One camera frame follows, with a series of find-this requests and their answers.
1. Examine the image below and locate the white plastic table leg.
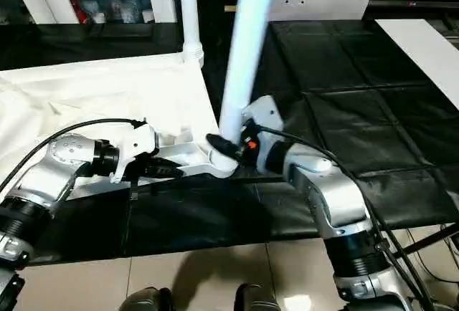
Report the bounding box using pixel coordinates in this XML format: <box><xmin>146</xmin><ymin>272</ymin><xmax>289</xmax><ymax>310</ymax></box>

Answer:
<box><xmin>177</xmin><ymin>0</ymin><xmax>205</xmax><ymax>67</ymax></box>
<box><xmin>217</xmin><ymin>0</ymin><xmax>280</xmax><ymax>147</ymax></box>

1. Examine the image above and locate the black work mat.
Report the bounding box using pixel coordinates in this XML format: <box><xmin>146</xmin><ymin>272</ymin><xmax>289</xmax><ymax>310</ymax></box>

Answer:
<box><xmin>0</xmin><ymin>20</ymin><xmax>459</xmax><ymax>265</ymax></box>

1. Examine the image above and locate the red item in cabinet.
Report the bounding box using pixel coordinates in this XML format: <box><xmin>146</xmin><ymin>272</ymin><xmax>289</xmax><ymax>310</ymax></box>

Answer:
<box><xmin>70</xmin><ymin>0</ymin><xmax>87</xmax><ymax>24</ymax></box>

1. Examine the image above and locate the white flat panel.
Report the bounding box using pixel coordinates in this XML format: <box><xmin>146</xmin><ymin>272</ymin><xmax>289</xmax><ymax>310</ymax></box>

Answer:
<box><xmin>374</xmin><ymin>19</ymin><xmax>459</xmax><ymax>110</ymax></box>

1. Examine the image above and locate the black stand bar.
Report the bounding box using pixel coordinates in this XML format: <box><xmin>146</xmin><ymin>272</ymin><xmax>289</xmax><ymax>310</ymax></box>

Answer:
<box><xmin>396</xmin><ymin>223</ymin><xmax>459</xmax><ymax>258</ymax></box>

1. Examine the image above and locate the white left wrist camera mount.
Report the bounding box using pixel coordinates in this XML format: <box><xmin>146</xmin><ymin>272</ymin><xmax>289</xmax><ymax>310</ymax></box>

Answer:
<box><xmin>110</xmin><ymin>123</ymin><xmax>161</xmax><ymax>185</ymax></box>

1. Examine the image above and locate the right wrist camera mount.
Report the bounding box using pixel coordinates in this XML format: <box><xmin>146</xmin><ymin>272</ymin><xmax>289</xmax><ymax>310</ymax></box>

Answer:
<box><xmin>240</xmin><ymin>95</ymin><xmax>284</xmax><ymax>176</ymax></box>

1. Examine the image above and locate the black rail with red mark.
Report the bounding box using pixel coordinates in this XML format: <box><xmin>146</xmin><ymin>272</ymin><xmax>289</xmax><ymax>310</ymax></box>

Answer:
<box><xmin>369</xmin><ymin>0</ymin><xmax>459</xmax><ymax>9</ymax></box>

